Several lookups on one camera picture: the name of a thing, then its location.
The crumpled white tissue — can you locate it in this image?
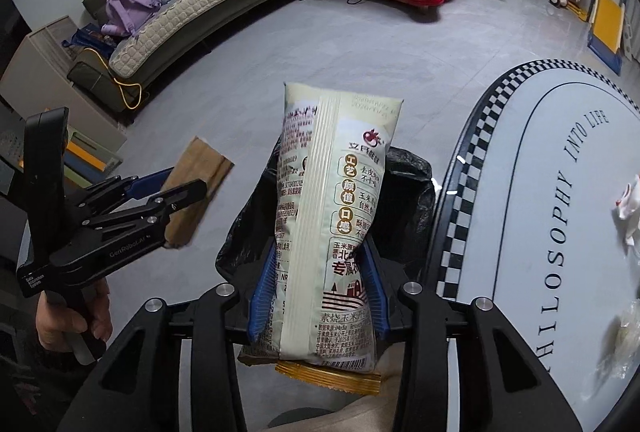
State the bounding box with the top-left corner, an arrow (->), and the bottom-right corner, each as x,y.
614,174 -> 640,248

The purple backpack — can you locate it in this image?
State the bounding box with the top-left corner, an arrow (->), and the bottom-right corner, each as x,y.
100,0 -> 163,38

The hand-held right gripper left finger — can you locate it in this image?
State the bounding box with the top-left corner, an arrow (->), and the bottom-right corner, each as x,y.
57,242 -> 281,432

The yellow cable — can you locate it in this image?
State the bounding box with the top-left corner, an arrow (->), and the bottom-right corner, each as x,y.
97,54 -> 143,110

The person's left hand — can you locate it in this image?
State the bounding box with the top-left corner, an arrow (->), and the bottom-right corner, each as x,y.
36,279 -> 114,354

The brown paper bag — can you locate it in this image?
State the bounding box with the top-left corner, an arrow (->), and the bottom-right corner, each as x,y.
162,136 -> 236,249

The black trash bag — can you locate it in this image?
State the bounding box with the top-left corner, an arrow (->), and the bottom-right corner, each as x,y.
215,144 -> 436,313

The cream snack bag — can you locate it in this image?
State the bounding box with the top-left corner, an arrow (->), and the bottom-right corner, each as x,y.
237,82 -> 405,375

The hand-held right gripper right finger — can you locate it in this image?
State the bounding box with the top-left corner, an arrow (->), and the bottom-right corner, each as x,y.
362,239 -> 586,432

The yellow blue toddler slide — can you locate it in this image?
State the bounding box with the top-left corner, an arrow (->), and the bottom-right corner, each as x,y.
586,0 -> 633,75

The clear plastic wrapper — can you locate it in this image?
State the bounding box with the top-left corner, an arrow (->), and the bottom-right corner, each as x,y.
597,299 -> 640,380

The grey quilted sofa mat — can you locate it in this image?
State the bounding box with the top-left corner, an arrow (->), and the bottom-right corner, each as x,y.
107,0 -> 311,80

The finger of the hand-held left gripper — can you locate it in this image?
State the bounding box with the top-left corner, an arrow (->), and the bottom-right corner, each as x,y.
74,168 -> 175,214
82,180 -> 209,238

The blue bag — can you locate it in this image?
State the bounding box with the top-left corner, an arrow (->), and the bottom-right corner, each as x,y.
62,23 -> 118,50

